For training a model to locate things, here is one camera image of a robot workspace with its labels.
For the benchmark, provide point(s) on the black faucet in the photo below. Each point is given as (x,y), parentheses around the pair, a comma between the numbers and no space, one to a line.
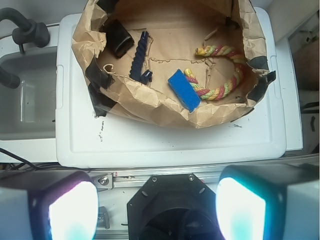
(27,31)

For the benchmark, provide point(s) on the aluminium rail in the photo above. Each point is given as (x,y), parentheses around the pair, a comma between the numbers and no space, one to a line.
(107,179)

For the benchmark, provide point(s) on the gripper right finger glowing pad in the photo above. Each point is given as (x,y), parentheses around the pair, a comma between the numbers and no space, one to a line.
(269,202)

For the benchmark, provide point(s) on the white plastic board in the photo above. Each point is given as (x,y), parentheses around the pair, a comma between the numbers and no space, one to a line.
(86,141)

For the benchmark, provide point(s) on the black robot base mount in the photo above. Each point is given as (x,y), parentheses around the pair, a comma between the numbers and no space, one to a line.
(173,209)

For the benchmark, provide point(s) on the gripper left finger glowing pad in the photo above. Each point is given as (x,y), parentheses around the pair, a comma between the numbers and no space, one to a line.
(48,205)

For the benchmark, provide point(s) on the brown paper bag tray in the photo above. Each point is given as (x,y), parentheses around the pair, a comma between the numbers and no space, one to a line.
(219,45)

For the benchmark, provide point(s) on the blue sponge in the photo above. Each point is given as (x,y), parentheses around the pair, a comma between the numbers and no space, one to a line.
(184,91)

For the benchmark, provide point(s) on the black folded pouch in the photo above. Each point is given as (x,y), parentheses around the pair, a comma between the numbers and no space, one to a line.
(119,41)

